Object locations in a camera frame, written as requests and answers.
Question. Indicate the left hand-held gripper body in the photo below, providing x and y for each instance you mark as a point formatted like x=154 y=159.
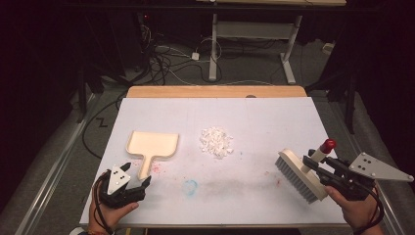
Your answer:
x=119 y=196

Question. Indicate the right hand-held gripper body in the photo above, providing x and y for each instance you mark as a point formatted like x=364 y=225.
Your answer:
x=365 y=168

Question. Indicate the beige wooden dustpan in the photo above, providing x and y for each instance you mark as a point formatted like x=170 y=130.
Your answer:
x=152 y=143

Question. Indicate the person's left hand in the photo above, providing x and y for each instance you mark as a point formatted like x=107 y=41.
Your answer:
x=107 y=217

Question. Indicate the person's right hand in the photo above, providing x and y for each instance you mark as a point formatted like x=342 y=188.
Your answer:
x=357 y=212

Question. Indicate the white table mat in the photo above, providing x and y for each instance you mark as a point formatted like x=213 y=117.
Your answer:
x=244 y=192

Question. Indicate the pile of white paper scraps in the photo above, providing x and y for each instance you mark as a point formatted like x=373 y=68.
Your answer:
x=216 y=142

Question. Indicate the black metal stand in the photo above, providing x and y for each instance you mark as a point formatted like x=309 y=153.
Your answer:
x=81 y=94

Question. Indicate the dark round table grommet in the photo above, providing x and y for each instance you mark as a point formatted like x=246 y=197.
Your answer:
x=250 y=96

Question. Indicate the wooden table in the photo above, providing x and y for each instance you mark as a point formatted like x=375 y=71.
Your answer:
x=195 y=91

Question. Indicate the beige power strip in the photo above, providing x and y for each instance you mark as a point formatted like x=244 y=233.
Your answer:
x=328 y=48

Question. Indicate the white power adapter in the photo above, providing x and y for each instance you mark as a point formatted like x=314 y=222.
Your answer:
x=195 y=56

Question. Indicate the aluminium floor rail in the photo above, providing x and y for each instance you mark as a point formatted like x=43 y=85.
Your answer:
x=52 y=173

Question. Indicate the white desk frame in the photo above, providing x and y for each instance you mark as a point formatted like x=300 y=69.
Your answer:
x=213 y=49

